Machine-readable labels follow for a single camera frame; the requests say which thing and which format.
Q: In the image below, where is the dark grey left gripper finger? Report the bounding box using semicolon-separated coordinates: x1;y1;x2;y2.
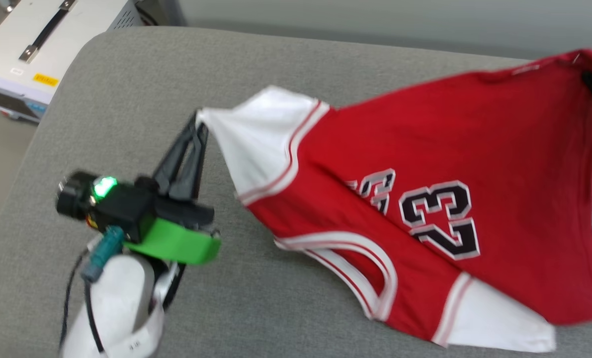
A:
152;112;200;198
171;123;209;200

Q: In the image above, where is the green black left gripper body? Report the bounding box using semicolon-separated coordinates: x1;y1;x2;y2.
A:
122;189;222;265

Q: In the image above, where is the red white basketball jersey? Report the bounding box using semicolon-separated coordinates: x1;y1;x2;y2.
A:
196;49;592;354

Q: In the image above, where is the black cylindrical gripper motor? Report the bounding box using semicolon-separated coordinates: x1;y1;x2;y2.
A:
56;172;100;219

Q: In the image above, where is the white metal instrument case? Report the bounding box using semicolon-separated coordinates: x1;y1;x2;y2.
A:
0;0;145;124

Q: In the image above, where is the teal camera cable connector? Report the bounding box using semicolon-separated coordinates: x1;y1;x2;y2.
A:
81;226;125;284

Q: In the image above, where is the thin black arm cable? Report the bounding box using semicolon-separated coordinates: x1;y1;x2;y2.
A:
60;249;105;355

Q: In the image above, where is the grey partition post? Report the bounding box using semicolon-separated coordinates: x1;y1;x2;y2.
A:
137;0;187;26

